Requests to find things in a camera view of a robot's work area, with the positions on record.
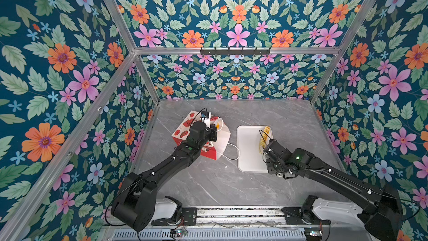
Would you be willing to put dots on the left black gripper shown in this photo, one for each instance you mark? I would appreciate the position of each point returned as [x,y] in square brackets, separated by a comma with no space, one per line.
[212,130]

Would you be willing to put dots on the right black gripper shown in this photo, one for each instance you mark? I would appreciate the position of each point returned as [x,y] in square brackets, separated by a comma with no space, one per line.
[268,164]

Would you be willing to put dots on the red white paper bag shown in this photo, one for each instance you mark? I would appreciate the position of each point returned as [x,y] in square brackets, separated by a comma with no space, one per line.
[212,150]

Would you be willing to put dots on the long ridged fake bread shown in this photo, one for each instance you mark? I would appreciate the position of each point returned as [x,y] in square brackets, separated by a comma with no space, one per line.
[266,135]

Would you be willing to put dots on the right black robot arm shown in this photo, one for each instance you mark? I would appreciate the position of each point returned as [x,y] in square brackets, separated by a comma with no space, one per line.
[381,213]

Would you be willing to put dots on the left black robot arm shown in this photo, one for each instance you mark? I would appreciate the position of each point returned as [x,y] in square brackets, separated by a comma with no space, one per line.
[135,203]

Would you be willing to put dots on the white rectangular tray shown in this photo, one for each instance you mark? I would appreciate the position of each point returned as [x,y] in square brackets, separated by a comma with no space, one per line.
[250,159]

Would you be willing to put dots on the right circuit board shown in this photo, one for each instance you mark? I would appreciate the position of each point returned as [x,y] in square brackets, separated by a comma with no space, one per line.
[313,235]

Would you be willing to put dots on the circuit board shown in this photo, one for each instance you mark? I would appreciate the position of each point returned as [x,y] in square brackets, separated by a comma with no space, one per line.
[178,233]
[313,235]

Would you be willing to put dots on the left circuit board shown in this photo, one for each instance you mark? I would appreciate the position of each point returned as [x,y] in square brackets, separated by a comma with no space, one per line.
[178,233]

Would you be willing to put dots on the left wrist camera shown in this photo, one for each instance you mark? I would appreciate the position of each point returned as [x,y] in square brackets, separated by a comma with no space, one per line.
[206,117]

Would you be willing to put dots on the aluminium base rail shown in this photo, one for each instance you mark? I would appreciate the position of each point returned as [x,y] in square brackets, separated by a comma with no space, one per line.
[336,212]

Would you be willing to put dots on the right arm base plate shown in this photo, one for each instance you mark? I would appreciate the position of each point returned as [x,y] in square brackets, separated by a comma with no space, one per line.
[297,215]

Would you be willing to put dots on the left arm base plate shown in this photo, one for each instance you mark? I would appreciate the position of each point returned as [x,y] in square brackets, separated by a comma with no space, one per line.
[186,216]

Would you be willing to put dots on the black hook rail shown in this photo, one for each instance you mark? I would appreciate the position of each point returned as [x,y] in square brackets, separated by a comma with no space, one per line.
[235,51]

